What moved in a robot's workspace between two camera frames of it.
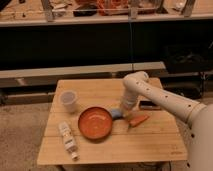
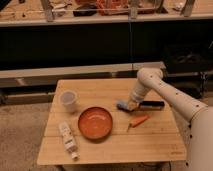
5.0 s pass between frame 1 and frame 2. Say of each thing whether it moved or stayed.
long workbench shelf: stayed
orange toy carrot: stayed
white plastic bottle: stayed
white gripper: moved
